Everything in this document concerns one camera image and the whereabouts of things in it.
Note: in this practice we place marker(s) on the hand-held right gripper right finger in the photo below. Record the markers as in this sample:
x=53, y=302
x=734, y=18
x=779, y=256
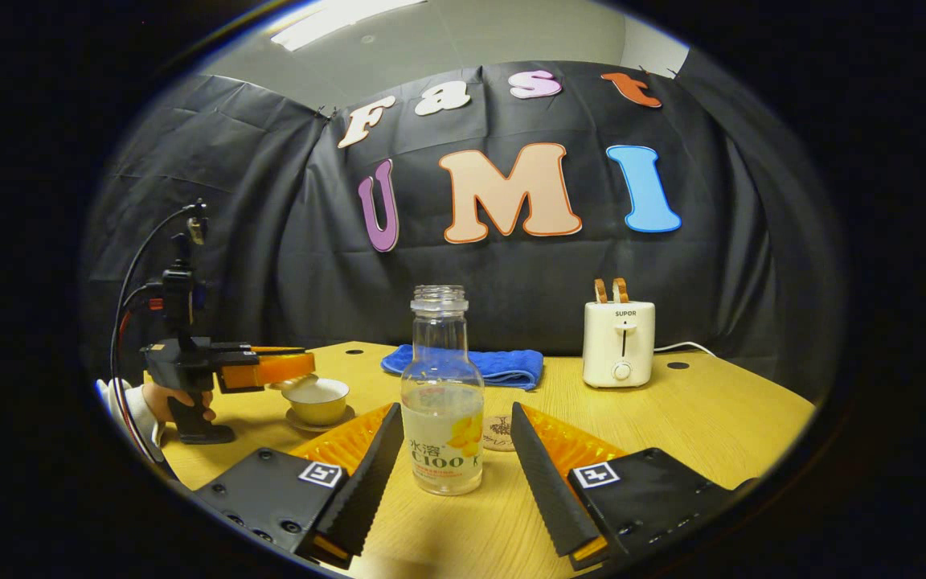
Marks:
x=547, y=482

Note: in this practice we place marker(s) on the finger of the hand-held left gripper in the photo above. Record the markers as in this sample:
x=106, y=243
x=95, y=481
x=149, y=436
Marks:
x=278, y=350
x=278, y=370

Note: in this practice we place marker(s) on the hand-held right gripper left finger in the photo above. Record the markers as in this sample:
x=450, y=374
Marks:
x=370, y=482

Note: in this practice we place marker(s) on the beige ceramic teacup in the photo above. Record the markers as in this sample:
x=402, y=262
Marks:
x=318, y=402

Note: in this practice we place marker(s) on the round wooden coaster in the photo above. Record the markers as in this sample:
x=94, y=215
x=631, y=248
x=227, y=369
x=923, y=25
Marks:
x=499, y=434

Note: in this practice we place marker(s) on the clear glass water bottle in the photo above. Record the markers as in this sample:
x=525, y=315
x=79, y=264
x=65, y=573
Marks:
x=443, y=410

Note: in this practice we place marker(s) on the beige ceramic saucer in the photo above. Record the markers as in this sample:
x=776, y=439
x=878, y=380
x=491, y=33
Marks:
x=342, y=422

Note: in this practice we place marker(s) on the black backdrop cloth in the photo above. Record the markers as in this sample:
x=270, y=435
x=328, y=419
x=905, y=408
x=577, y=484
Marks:
x=270, y=241

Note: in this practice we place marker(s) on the blue folded towel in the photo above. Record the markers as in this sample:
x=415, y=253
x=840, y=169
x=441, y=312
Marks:
x=503, y=366

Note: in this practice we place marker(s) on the white toaster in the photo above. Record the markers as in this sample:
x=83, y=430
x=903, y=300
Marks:
x=618, y=346

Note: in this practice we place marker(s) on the toast bread slice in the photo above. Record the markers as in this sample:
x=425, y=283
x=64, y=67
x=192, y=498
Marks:
x=620, y=290
x=600, y=291

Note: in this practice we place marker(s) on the ceiling light panel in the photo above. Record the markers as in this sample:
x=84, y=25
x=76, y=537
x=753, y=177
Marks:
x=326, y=22

